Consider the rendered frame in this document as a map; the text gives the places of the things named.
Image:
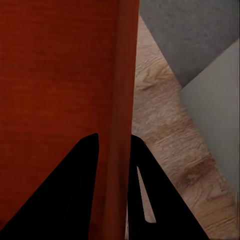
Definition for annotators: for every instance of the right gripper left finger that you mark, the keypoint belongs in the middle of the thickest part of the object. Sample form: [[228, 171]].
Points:
[[60, 209]]

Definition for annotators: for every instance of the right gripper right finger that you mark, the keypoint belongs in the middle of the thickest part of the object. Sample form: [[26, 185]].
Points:
[[174, 220]]

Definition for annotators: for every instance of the storage box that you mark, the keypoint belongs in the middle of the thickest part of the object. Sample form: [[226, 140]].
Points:
[[67, 71]]

